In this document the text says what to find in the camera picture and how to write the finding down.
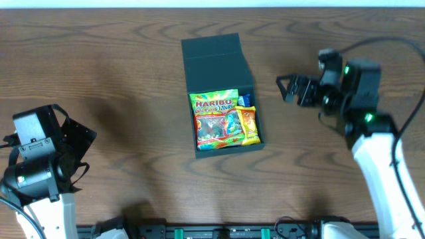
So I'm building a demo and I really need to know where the blue Oreo packet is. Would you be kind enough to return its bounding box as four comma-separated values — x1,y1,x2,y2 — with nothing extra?
238,94,252,107

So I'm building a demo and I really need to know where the orange yellow snack packet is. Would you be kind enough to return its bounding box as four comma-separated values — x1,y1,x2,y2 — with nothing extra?
236,106,261,146

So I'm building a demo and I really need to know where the green Haribo worms bag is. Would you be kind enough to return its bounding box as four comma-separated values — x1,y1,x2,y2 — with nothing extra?
189,89,245,151

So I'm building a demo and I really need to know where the dark green gift box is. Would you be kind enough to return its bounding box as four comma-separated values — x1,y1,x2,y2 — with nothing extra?
181,33,266,159

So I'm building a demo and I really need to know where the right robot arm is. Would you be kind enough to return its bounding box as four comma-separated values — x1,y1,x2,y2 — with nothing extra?
276,59,424,238

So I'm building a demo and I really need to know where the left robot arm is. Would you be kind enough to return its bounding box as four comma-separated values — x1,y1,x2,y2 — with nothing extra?
1,119,97,238

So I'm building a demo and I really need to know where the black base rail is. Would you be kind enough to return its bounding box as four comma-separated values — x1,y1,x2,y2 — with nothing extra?
76,222,379,239

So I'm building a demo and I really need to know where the left black cable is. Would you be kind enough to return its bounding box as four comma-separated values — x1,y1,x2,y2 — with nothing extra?
0,195,47,239

